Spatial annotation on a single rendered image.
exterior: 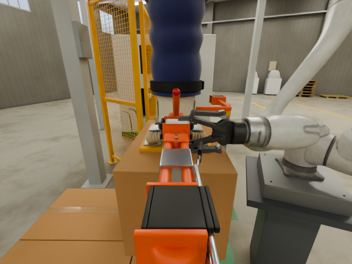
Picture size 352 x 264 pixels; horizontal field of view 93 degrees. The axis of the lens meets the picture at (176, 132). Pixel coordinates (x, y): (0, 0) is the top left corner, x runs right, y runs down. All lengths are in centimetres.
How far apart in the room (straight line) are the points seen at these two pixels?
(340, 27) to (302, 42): 1197
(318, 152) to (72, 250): 125
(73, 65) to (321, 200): 210
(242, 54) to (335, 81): 533
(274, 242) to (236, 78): 1149
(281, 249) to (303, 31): 1211
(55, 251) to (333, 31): 141
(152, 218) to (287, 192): 85
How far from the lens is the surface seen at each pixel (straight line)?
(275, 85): 1161
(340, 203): 106
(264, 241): 133
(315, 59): 75
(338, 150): 101
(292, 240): 131
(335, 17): 82
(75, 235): 115
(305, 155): 104
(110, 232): 109
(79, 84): 201
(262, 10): 436
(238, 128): 50
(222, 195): 61
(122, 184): 61
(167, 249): 20
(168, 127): 49
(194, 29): 70
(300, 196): 101
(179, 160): 32
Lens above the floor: 135
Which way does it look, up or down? 20 degrees down
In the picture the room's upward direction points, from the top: straight up
